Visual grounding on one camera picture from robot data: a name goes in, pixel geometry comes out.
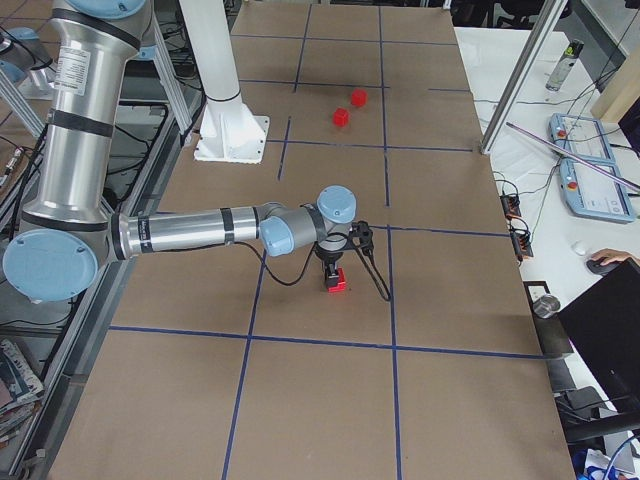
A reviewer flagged person hand on mouse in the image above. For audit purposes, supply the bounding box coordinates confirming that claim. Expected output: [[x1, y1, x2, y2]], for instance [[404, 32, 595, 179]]
[[590, 248, 640, 265]]

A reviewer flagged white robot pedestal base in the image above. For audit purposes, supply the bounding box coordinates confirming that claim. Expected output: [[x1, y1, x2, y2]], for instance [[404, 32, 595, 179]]
[[180, 0, 270, 164]]

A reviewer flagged lower teach pendant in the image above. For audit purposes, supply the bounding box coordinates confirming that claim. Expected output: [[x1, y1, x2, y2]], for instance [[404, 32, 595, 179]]
[[560, 158, 636, 223]]

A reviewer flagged orange black connector lower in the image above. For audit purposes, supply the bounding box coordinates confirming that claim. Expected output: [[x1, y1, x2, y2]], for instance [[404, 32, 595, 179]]
[[509, 228, 534, 261]]

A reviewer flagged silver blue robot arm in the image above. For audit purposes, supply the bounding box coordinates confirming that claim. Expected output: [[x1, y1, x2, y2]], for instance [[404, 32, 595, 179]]
[[2, 1, 372, 302]]

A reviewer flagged red block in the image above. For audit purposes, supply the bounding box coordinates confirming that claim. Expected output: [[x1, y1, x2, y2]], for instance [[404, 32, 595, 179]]
[[325, 267, 347, 293], [332, 107, 350, 128], [350, 88, 368, 108]]

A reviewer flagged black computer mouse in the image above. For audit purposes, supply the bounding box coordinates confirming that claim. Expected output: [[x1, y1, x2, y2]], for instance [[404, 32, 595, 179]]
[[586, 258, 619, 276]]

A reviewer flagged black monitor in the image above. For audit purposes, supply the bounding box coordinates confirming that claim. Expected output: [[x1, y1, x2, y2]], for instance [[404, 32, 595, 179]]
[[559, 260, 639, 413]]

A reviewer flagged aluminium frame post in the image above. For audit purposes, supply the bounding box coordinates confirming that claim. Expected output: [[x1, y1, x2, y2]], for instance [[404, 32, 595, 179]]
[[480, 0, 567, 155]]

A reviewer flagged thin metal rod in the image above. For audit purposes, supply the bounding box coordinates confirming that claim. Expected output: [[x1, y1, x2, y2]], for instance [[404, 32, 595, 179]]
[[506, 122, 640, 194]]

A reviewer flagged orange black connector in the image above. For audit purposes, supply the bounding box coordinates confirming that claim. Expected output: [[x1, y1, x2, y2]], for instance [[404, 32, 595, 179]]
[[500, 193, 521, 220], [509, 228, 534, 261]]

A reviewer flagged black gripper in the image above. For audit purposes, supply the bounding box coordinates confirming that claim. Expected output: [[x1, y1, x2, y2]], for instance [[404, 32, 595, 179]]
[[314, 220, 373, 287]]

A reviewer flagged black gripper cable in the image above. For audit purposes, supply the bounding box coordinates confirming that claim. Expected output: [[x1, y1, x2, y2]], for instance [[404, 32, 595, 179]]
[[234, 241, 392, 303]]

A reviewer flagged upper teach pendant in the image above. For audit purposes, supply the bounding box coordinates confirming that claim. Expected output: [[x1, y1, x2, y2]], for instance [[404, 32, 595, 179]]
[[549, 113, 615, 163]]

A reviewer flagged teach pendant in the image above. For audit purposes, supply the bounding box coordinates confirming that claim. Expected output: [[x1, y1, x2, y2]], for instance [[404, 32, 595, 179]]
[[560, 158, 636, 223], [549, 113, 615, 163]]

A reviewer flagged stack of magazines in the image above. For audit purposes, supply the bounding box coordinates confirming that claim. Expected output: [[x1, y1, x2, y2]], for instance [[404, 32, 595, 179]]
[[1, 339, 44, 448]]

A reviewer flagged metal cup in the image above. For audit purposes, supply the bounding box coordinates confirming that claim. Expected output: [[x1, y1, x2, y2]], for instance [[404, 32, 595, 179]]
[[532, 293, 561, 319]]

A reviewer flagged orange black connector upper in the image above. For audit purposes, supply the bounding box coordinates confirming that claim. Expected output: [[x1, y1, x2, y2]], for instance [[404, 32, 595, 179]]
[[500, 193, 521, 220]]

